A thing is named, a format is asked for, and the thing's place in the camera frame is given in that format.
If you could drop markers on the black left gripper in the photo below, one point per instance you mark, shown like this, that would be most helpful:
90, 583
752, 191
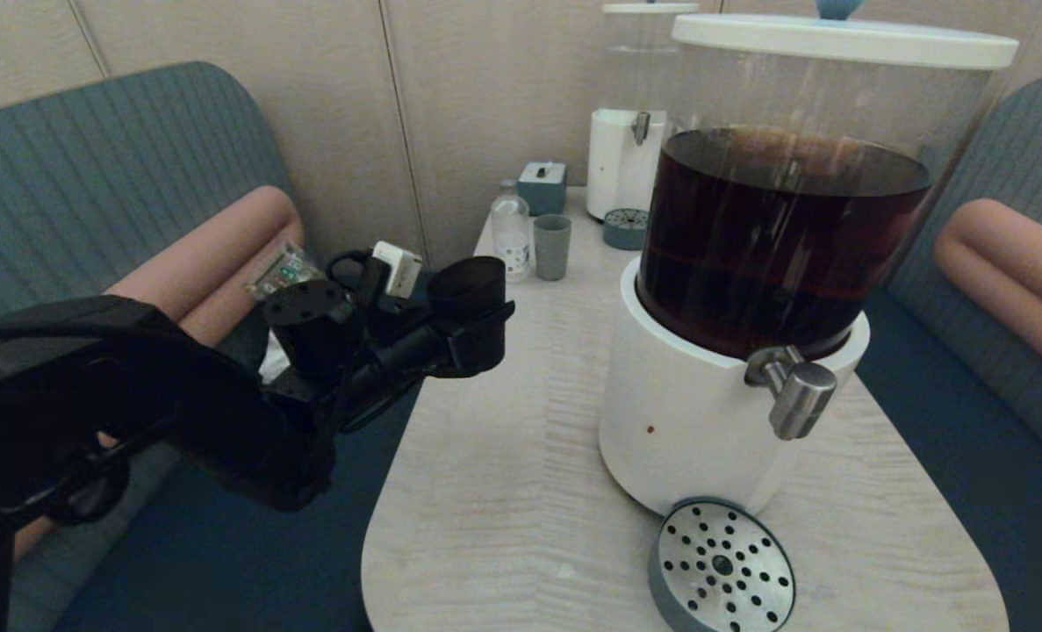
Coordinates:
398, 351

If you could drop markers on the black plastic cup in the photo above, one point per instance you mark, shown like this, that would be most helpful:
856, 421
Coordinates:
468, 281

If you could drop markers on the large metal dispenser tap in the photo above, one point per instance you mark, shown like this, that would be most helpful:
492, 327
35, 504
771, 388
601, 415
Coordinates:
800, 395

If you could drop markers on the grey plastic cup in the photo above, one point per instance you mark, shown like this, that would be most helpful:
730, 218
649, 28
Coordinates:
552, 247

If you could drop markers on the clear plastic bottle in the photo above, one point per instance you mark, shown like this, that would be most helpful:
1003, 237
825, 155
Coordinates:
512, 241

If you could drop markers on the grey tissue box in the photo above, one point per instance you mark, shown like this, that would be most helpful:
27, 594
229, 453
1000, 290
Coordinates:
542, 189

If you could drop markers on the small round drip tray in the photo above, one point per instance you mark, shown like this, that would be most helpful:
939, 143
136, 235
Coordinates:
623, 228

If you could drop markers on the green snack packet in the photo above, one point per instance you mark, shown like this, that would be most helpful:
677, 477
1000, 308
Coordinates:
288, 272

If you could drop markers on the crumpled white tissue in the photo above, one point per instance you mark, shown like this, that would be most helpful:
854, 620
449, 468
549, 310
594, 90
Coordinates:
270, 369

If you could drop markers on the large tea drink dispenser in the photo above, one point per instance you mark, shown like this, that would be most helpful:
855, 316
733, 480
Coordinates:
687, 412

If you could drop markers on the small water drink dispenser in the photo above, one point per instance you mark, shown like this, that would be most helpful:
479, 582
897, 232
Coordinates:
613, 167

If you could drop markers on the pink bolster cushion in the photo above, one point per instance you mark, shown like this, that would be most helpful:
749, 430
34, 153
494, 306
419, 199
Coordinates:
1003, 303
213, 254
231, 312
1021, 246

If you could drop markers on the small metal dispenser tap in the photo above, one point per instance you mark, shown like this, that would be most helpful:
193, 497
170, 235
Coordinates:
640, 128

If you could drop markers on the large round drip tray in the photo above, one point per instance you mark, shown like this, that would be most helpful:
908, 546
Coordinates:
722, 562

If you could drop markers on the teal upholstered bench sofa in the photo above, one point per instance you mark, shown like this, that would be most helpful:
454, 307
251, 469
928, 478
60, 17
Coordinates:
968, 456
90, 158

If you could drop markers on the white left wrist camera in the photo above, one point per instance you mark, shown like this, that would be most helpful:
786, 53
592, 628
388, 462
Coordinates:
398, 268

